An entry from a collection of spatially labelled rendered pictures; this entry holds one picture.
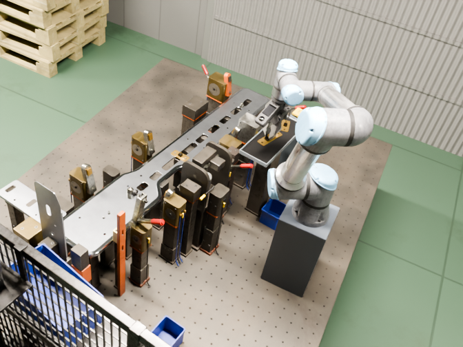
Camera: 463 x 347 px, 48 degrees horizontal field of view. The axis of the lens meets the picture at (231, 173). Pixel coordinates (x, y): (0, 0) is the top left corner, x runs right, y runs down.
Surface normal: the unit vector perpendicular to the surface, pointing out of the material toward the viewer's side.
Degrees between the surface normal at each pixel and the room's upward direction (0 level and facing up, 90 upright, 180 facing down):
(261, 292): 0
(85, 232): 0
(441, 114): 90
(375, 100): 90
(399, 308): 0
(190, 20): 90
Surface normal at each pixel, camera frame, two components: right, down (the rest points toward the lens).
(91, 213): 0.14, -0.72
